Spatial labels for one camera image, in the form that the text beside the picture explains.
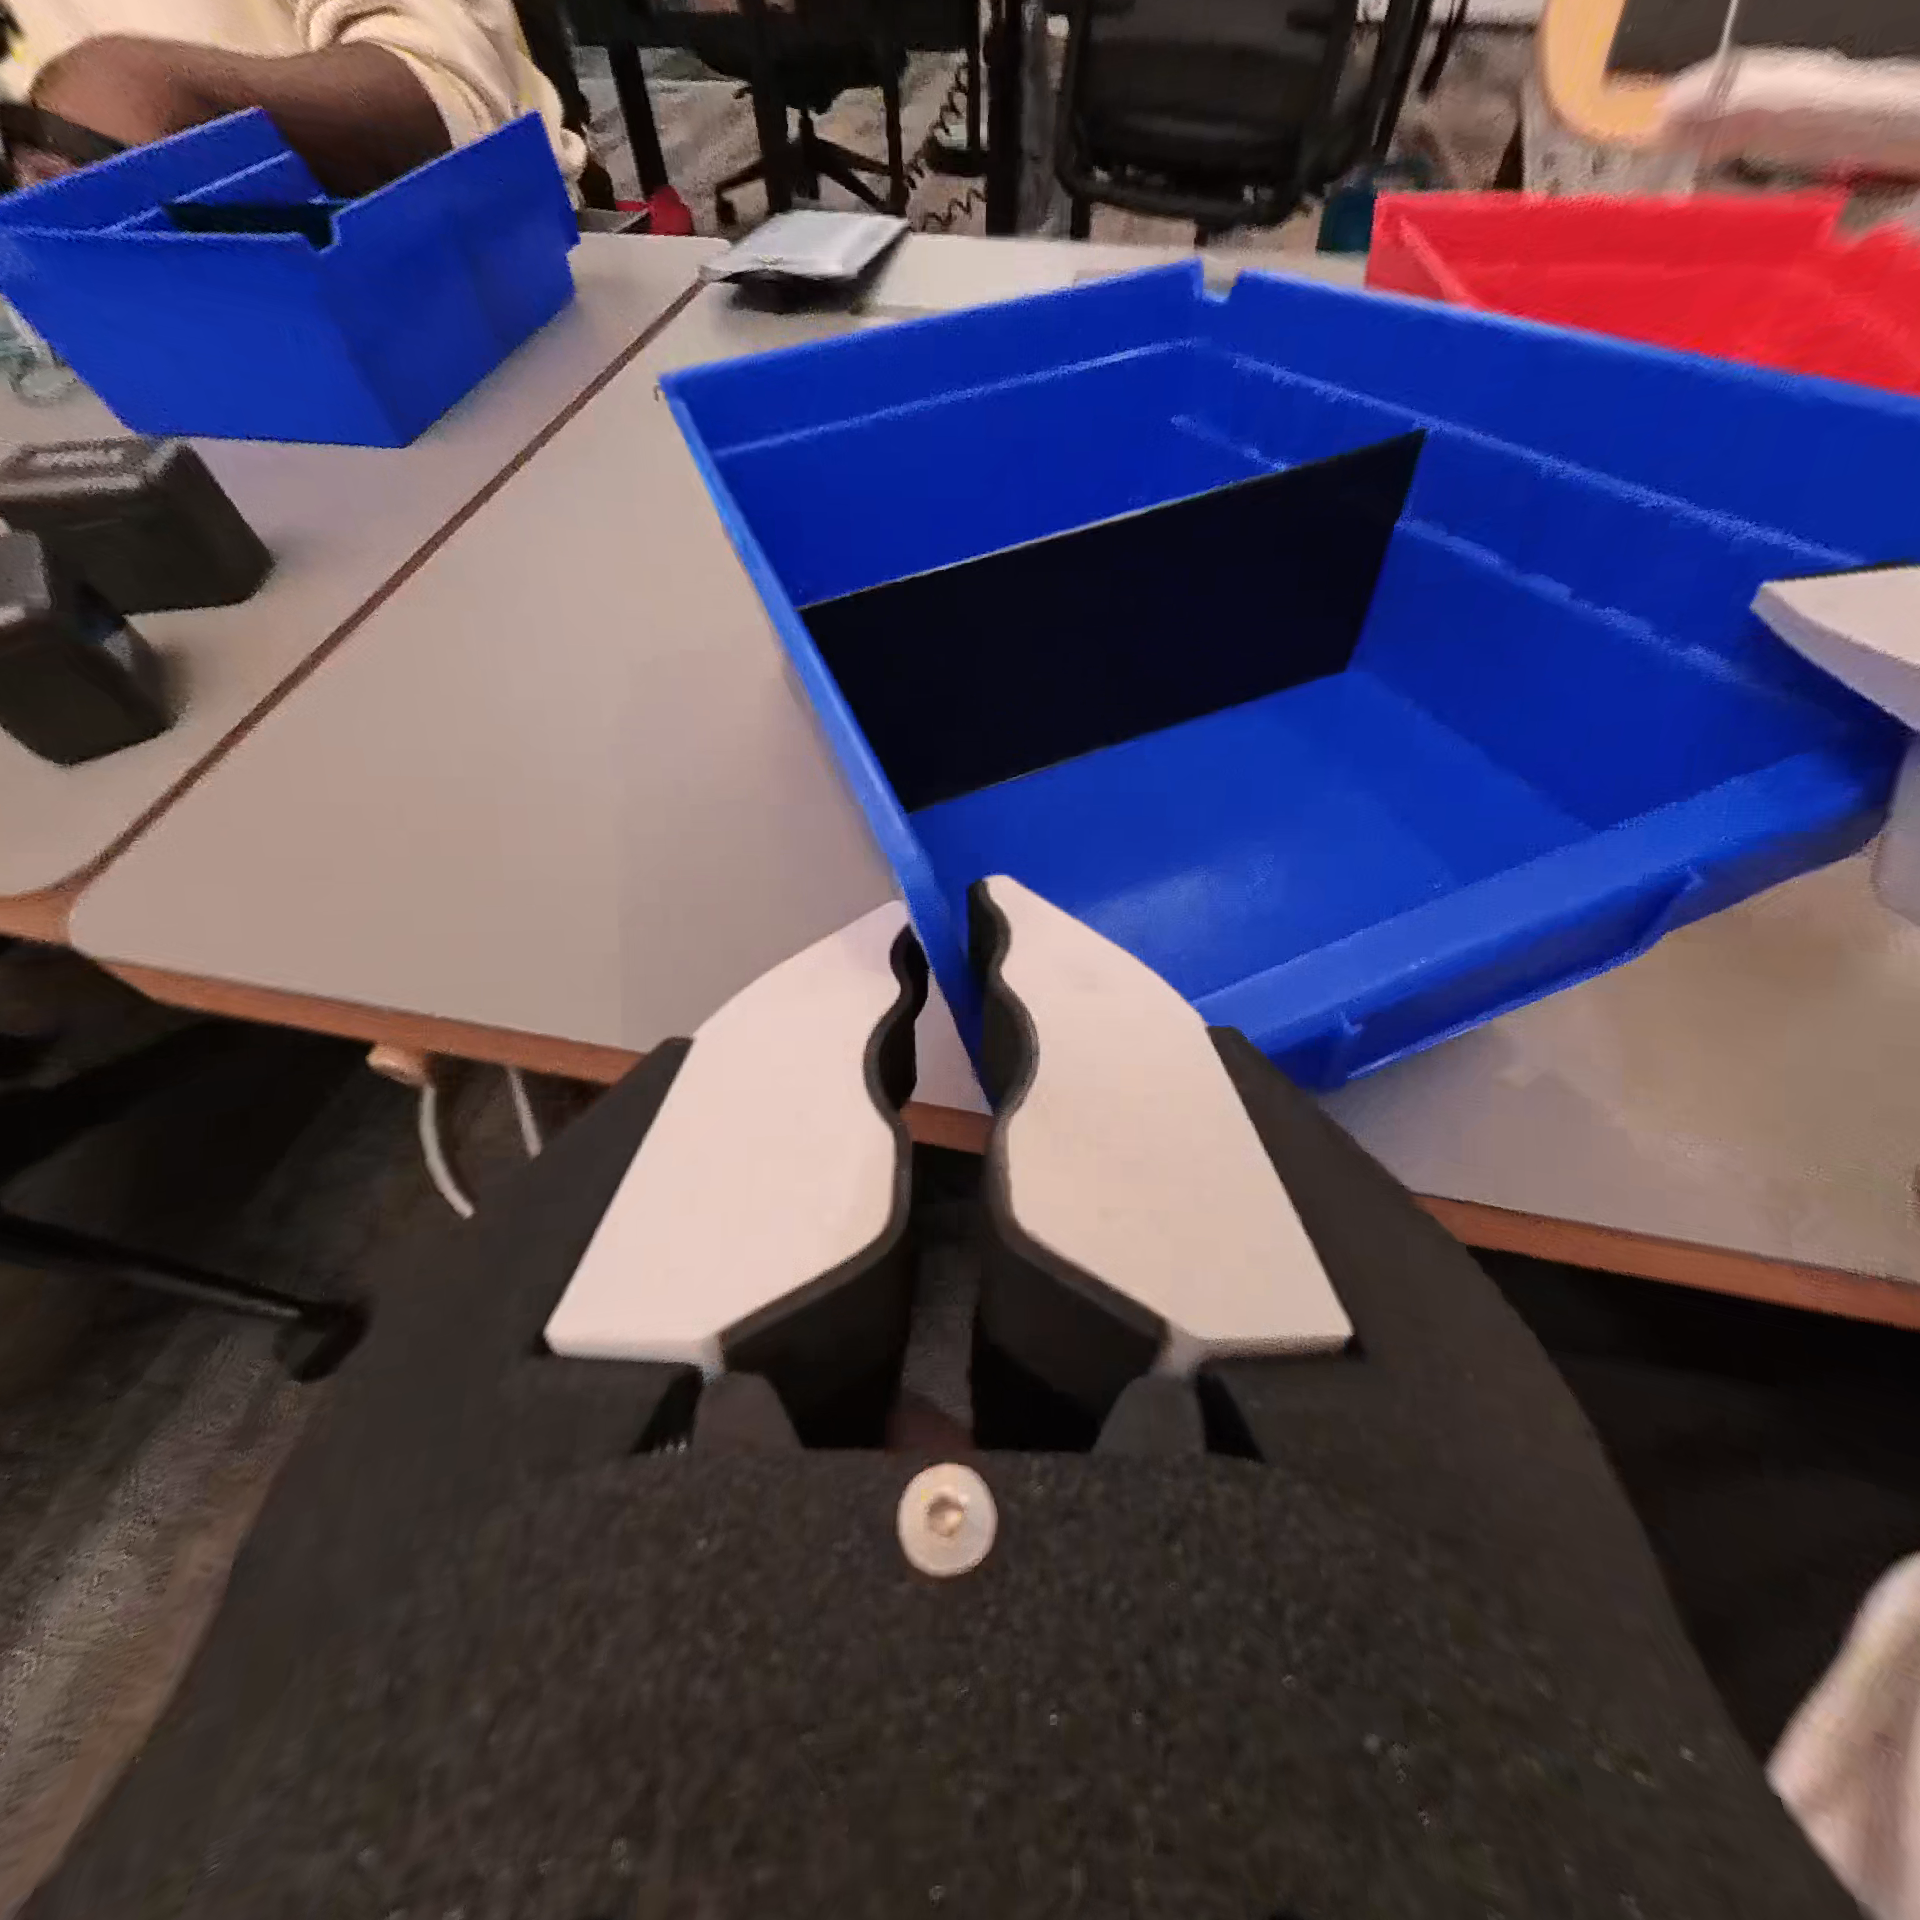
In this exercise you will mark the grey desk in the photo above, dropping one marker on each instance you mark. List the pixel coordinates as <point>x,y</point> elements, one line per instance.
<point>524,720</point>
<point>301,510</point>

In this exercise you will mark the blue bin with white label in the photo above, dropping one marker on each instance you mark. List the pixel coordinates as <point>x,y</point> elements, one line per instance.
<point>301,345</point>

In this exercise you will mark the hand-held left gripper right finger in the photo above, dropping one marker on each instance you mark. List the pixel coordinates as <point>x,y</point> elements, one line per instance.
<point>1156,1185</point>

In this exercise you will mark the blue plastic bin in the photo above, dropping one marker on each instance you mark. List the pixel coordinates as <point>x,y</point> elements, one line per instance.
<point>1276,840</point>

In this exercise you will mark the silver foil pouch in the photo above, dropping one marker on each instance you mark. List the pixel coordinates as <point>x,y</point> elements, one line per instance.
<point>810,248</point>

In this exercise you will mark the black office chair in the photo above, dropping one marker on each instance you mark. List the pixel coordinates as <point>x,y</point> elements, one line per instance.
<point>1215,90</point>

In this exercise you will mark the person's body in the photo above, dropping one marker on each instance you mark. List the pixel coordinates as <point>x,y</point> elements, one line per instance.
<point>1862,1769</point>

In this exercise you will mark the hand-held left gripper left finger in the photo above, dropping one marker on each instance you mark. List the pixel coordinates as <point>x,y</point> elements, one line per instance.
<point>751,1185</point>

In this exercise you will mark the black chair base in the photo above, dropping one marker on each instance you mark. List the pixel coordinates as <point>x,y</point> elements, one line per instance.
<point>323,1329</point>

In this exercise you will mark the black rounded object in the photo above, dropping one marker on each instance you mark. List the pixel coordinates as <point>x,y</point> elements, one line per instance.
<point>77,691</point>

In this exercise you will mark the white bar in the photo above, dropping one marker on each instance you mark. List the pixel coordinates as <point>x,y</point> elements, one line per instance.
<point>1799,105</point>

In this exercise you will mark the black case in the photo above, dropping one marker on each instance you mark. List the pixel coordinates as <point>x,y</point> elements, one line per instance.
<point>150,523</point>

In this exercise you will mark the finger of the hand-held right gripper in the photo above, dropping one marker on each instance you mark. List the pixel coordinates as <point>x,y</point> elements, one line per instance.
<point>1862,630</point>
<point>1902,840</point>

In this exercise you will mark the red plastic bin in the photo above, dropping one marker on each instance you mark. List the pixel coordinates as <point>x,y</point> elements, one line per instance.
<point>1652,299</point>

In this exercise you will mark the black bin divider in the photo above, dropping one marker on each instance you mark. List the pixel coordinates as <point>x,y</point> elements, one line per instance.
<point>1081,646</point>

